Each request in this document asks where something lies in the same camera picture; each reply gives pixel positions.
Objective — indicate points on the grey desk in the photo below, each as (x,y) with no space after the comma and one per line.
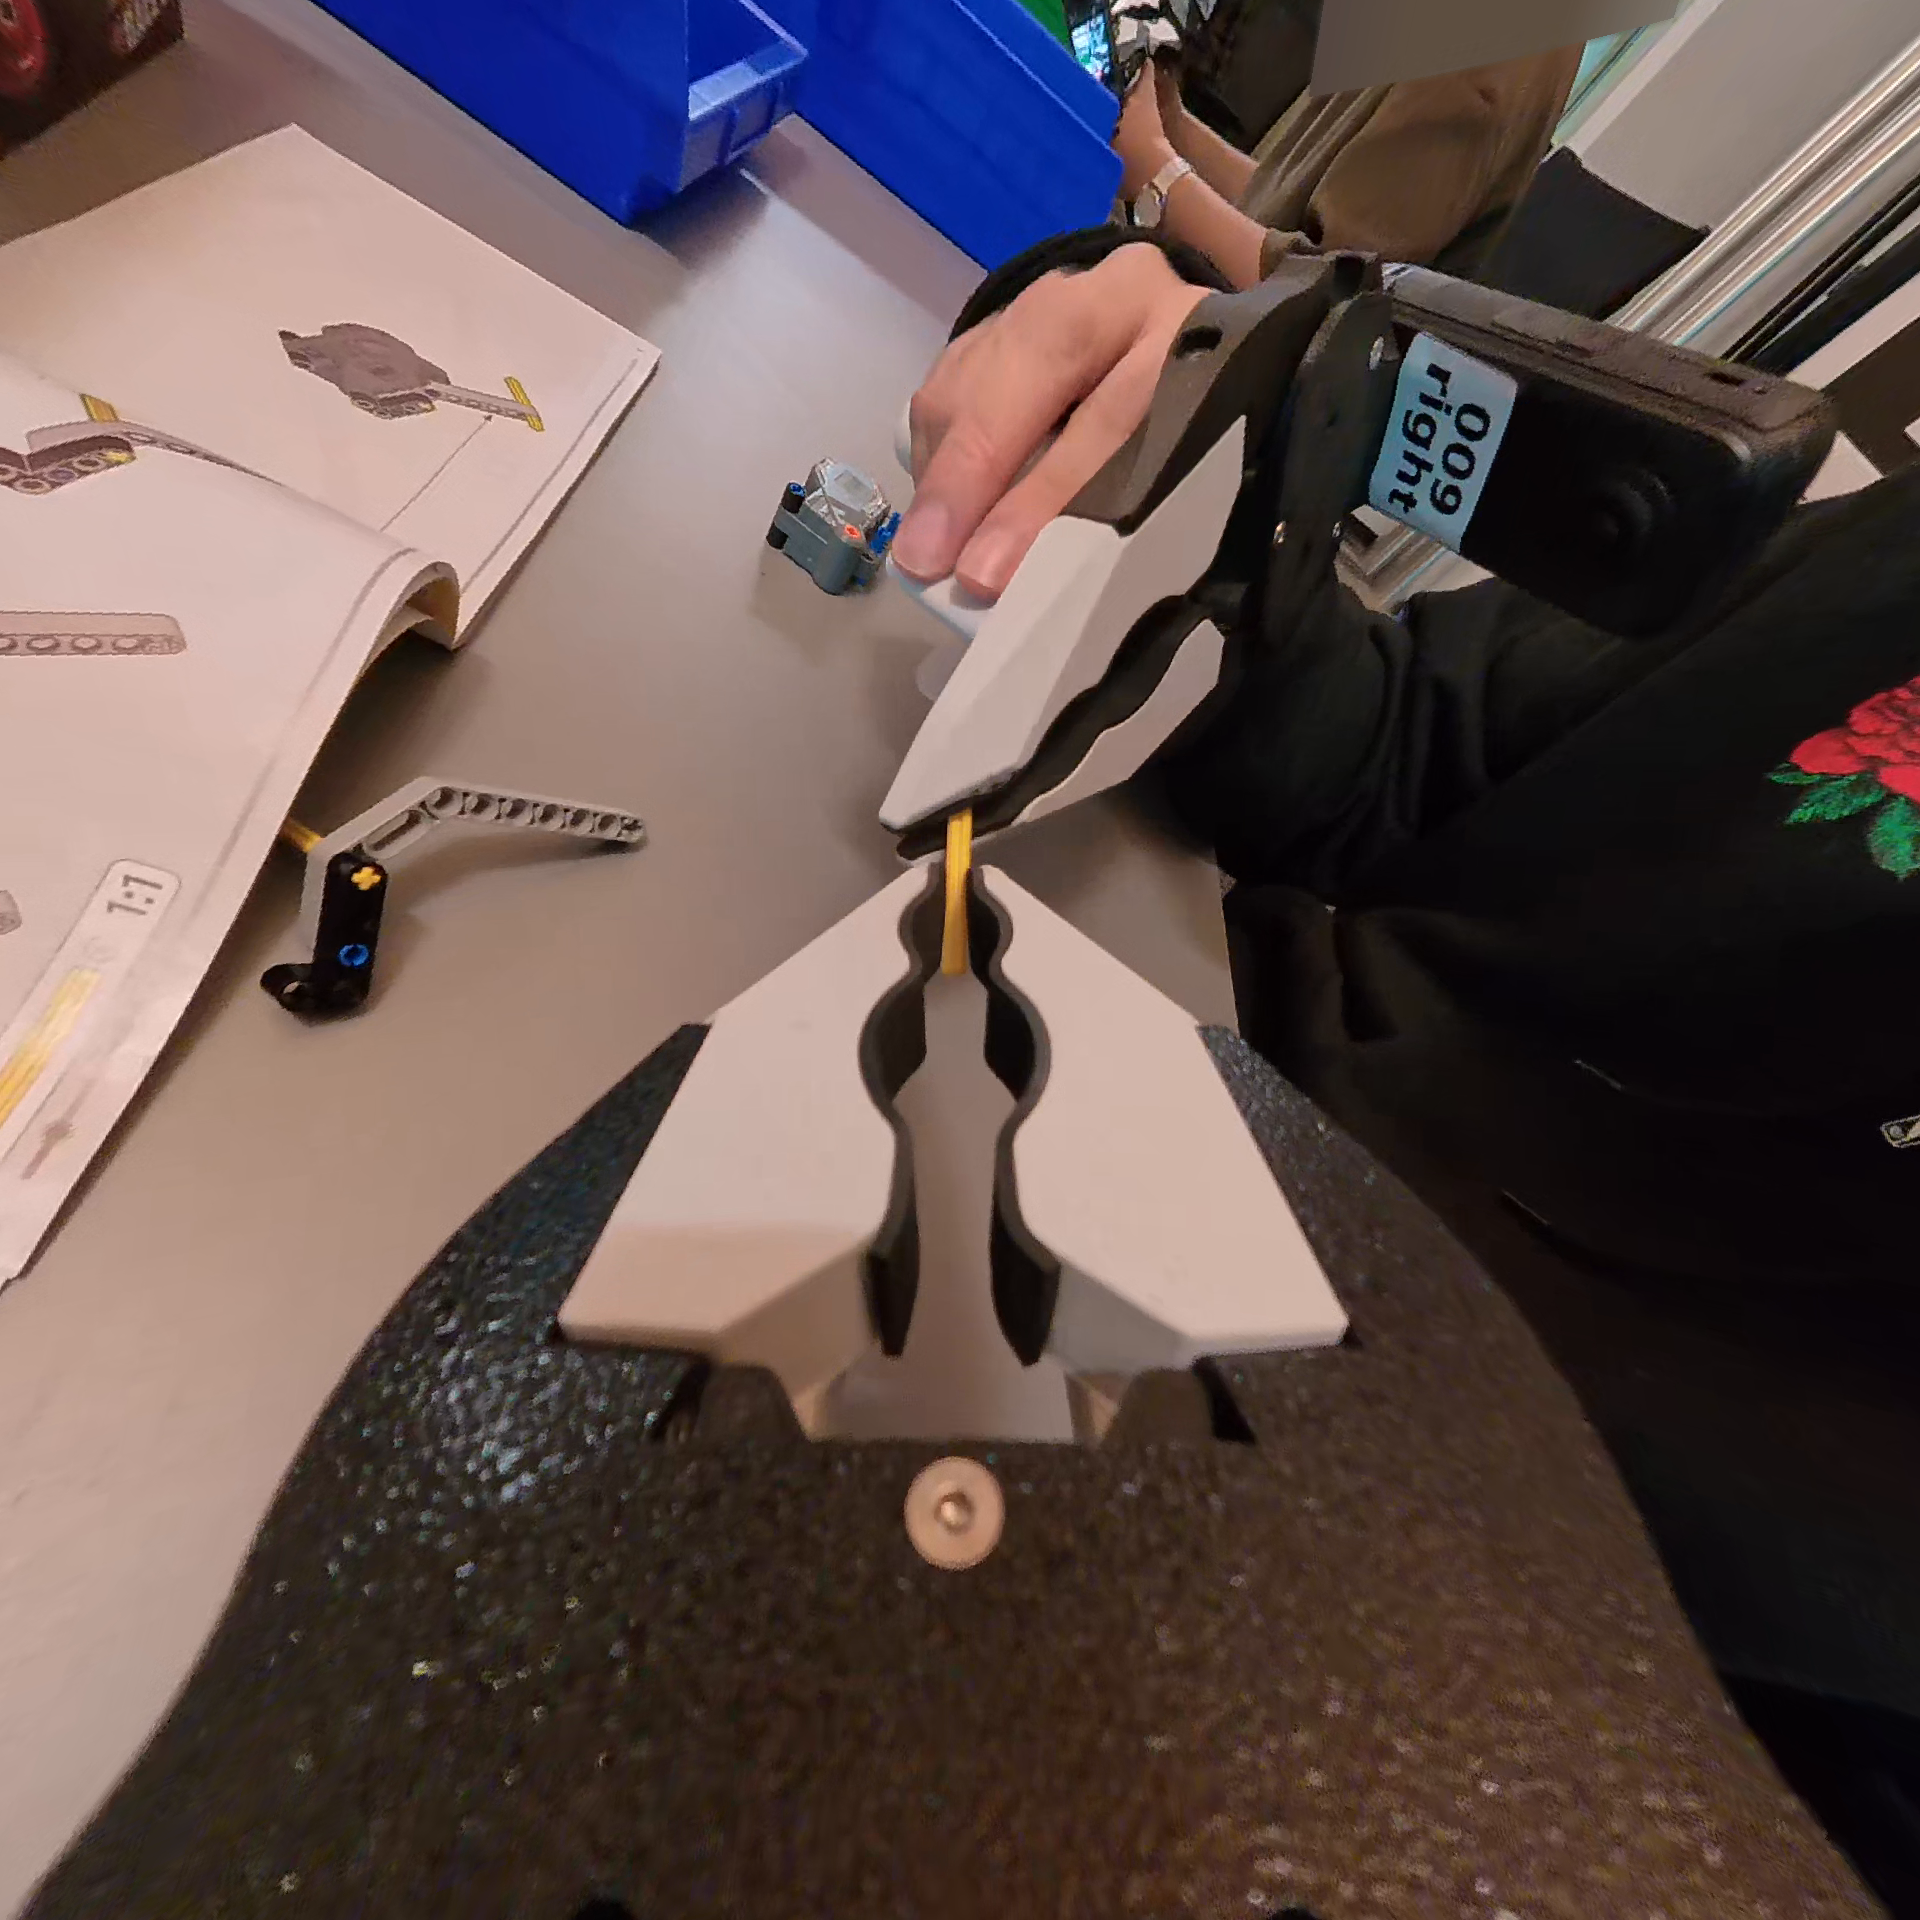
(674,721)

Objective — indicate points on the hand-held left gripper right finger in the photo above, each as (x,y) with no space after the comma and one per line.
(1171,1185)

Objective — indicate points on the blue plastic bin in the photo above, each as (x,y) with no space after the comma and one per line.
(975,136)
(599,89)

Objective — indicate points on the grey toy motor block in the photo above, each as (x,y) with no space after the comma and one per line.
(832,516)

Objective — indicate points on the black swivel chair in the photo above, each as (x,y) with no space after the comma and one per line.
(1606,240)

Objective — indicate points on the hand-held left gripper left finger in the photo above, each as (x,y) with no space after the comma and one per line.
(734,1185)

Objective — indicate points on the black toy set box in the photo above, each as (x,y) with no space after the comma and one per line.
(75,60)

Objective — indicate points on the black angled toy beam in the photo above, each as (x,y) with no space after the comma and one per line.
(347,938)

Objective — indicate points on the person's black jacket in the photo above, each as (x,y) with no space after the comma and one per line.
(1650,1049)

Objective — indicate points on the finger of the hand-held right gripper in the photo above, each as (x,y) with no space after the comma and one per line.
(1155,721)
(1035,660)

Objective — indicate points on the silver metal frame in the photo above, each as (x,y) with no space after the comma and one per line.
(1769,195)

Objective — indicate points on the black device with screen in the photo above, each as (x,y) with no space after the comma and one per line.
(1109,38)

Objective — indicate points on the yellow toy axle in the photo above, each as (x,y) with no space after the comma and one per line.
(299,834)
(957,902)

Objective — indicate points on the grey angled toy beam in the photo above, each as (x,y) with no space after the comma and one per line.
(510,812)

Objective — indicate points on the person's right hand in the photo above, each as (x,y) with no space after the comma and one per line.
(1049,376)

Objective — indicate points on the person's right forearm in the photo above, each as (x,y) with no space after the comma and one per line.
(1319,721)

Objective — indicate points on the open instruction booklet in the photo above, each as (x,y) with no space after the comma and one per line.
(225,376)

